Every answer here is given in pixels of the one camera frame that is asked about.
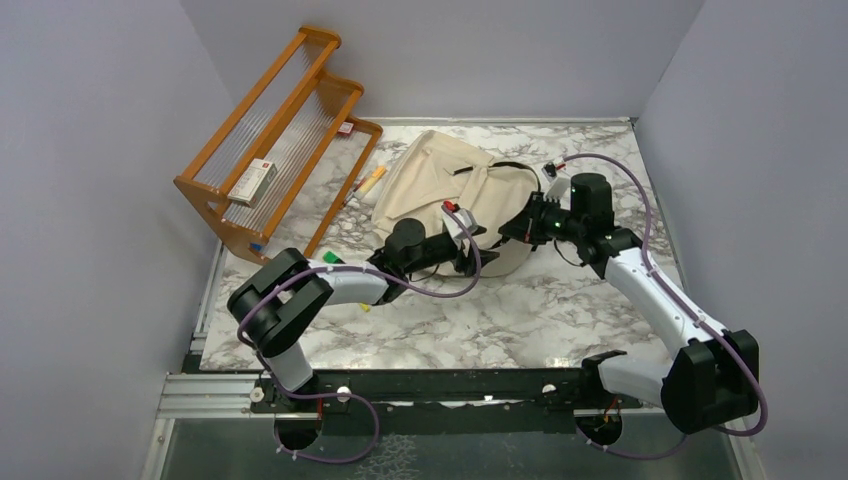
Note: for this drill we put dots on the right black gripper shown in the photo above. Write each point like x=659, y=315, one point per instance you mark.
x=526, y=224

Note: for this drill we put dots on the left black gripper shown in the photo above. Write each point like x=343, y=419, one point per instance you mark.
x=468, y=263

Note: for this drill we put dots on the beige canvas backpack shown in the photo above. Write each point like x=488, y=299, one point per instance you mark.
x=437, y=168

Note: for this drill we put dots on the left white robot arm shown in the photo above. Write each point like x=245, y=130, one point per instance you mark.
x=276, y=305

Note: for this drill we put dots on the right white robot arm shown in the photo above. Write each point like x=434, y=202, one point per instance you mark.
x=669, y=318

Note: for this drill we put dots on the green black highlighter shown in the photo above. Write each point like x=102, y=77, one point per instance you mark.
x=330, y=257

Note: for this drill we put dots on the orange yellow highlighter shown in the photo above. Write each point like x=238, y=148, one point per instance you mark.
x=369, y=183

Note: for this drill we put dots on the red clear pen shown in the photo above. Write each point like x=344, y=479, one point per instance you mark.
x=351, y=195

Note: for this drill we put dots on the white red small box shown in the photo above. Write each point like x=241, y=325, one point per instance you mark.
x=253, y=183

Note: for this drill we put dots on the orange wooden shelf rack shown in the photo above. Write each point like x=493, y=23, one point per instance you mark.
x=291, y=117

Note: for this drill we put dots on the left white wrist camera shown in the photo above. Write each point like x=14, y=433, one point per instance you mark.
x=458, y=222

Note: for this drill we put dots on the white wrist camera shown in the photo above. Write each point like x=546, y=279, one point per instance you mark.
x=558, y=185
x=458, y=222

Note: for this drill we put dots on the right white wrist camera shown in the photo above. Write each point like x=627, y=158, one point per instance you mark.
x=558, y=185

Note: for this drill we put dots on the black metal base frame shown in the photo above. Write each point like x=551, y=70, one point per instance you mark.
x=365, y=403

